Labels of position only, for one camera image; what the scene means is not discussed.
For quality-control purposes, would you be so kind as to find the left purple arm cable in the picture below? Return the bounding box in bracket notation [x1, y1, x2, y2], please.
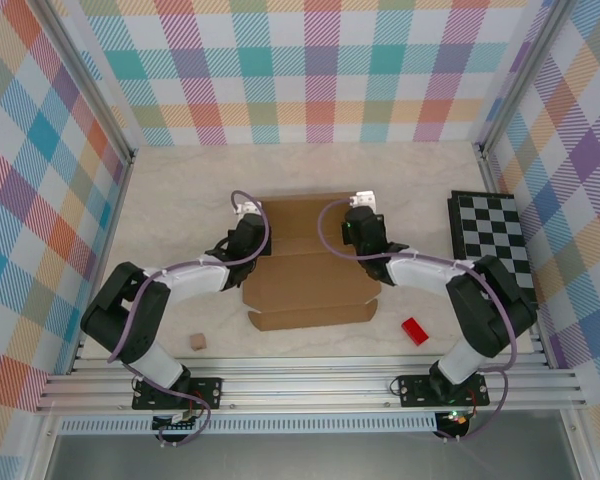
[108, 189, 271, 448]

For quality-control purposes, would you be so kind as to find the aluminium mounting rail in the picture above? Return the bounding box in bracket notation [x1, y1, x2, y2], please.
[34, 352, 589, 416]

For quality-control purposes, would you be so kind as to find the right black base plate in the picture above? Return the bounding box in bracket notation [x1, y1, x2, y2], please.
[398, 373, 491, 409]

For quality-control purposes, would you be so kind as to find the brown cardboard box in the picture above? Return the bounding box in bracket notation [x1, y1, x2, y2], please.
[242, 192, 379, 332]

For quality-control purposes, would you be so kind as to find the left small circuit board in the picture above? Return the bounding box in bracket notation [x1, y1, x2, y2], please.
[152, 409, 201, 431]

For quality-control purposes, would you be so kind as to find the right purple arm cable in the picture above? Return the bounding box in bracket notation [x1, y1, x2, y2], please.
[315, 197, 519, 444]

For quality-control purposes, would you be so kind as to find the small circuit board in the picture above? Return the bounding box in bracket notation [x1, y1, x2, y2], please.
[437, 409, 471, 429]
[152, 409, 201, 431]

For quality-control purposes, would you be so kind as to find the aluminium frame post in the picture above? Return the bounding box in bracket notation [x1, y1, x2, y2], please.
[27, 0, 137, 166]
[477, 0, 576, 156]

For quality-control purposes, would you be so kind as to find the red block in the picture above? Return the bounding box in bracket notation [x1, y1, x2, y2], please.
[401, 316, 430, 346]

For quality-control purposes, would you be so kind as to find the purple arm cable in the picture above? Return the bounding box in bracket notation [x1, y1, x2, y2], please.
[315, 197, 519, 444]
[108, 189, 271, 448]

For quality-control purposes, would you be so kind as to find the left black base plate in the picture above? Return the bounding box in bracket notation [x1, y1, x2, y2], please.
[132, 377, 224, 411]

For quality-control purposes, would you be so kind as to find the right small circuit board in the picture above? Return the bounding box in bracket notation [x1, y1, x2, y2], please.
[437, 409, 471, 429]

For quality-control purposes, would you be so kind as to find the slotted grey cable duct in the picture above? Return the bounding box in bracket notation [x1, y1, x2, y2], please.
[59, 417, 439, 435]

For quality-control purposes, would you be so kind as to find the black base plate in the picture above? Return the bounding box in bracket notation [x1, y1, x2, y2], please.
[398, 373, 491, 409]
[132, 377, 224, 411]

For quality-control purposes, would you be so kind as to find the black white chessboard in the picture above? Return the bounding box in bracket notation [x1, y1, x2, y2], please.
[447, 189, 539, 309]

